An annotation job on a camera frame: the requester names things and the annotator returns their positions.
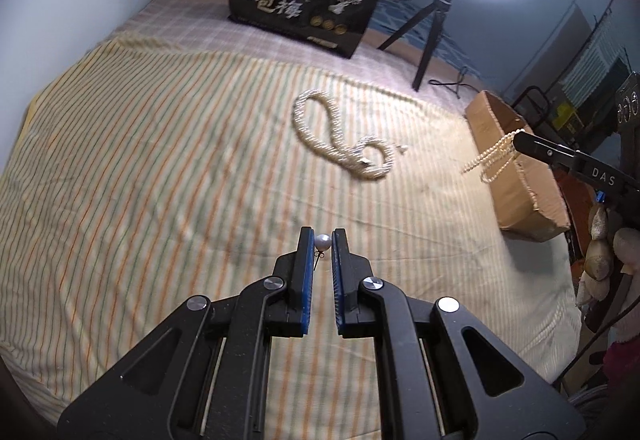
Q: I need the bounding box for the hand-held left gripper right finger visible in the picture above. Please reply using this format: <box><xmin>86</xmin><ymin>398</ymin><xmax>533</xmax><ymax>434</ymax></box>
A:
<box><xmin>331</xmin><ymin>227</ymin><xmax>586</xmax><ymax>440</ymax></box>

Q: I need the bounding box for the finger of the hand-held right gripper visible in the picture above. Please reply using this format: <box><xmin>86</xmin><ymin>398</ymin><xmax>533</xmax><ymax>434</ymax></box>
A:
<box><xmin>512</xmin><ymin>131</ymin><xmax>581</xmax><ymax>169</ymax></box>

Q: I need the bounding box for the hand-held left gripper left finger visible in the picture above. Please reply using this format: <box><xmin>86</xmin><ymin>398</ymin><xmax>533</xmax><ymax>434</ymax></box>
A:
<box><xmin>57</xmin><ymin>226</ymin><xmax>316</xmax><ymax>440</ymax></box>

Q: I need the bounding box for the thin pearl necklace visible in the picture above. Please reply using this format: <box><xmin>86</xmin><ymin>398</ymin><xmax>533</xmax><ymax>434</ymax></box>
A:
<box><xmin>460</xmin><ymin>129</ymin><xmax>526</xmax><ymax>183</ymax></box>

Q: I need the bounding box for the cardboard box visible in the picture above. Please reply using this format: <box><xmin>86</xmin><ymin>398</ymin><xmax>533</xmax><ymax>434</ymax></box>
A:
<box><xmin>464</xmin><ymin>90</ymin><xmax>572</xmax><ymax>241</ymax></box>

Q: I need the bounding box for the person's right hand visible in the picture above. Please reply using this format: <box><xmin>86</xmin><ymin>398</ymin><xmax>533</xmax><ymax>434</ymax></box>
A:
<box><xmin>575</xmin><ymin>205</ymin><xmax>640</xmax><ymax>306</ymax></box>

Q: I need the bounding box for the yellow crate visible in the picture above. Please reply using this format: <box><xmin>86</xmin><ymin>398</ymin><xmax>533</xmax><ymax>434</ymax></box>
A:
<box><xmin>552</xmin><ymin>101</ymin><xmax>574</xmax><ymax>132</ymax></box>

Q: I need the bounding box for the white hanging towel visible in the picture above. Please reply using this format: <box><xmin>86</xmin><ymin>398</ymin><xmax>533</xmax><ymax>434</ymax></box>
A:
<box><xmin>560</xmin><ymin>40</ymin><xmax>621</xmax><ymax>107</ymax></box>

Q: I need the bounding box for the black clothes rack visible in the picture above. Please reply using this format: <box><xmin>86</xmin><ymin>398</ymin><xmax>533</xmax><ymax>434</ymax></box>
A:
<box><xmin>550</xmin><ymin>0</ymin><xmax>640</xmax><ymax>131</ymax></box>

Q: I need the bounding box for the black tripod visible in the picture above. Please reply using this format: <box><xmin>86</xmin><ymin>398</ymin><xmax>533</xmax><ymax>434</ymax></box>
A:
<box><xmin>377</xmin><ymin>0</ymin><xmax>458</xmax><ymax>91</ymax></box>

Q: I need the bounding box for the black power cable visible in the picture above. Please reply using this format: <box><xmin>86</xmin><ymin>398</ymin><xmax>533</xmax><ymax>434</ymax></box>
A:
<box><xmin>430</xmin><ymin>65</ymin><xmax>482</xmax><ymax>101</ymax></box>

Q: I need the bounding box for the thick pearl rope necklace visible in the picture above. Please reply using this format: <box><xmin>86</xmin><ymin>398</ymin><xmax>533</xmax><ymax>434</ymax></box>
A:
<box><xmin>292</xmin><ymin>89</ymin><xmax>397</xmax><ymax>181</ymax></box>

